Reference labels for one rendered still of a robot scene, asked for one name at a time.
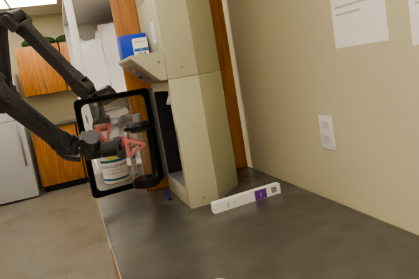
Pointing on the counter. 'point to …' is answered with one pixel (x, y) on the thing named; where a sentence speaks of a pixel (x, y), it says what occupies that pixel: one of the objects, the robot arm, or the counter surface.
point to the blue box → (125, 50)
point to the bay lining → (168, 132)
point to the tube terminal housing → (192, 92)
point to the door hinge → (158, 132)
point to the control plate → (138, 73)
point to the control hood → (148, 65)
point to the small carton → (140, 45)
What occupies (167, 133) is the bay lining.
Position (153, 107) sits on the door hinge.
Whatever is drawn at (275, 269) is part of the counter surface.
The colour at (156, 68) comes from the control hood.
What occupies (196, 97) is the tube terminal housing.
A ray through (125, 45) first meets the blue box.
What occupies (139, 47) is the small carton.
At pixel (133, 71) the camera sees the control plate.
